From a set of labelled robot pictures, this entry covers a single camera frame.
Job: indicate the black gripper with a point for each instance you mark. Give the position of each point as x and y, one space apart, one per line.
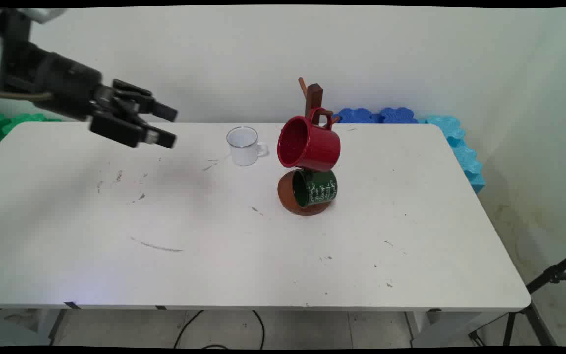
69 83

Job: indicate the red speckled mug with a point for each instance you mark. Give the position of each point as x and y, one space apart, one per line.
312 145

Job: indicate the small white enamel mug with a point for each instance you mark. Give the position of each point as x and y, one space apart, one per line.
244 150

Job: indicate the green foam mat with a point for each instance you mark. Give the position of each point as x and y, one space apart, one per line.
3 125

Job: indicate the brown wooden mug tree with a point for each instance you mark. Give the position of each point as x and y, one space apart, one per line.
287 196

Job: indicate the green mug with white print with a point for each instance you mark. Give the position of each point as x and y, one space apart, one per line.
318 189

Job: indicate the grey table leg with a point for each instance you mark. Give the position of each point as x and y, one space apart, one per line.
418 327
57 324

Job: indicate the dark blue foam mat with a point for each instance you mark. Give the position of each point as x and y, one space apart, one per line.
376 116

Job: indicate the light blue foam mat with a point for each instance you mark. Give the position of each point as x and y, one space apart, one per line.
462 152

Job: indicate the black tripod stand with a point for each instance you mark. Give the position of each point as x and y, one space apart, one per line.
533 285

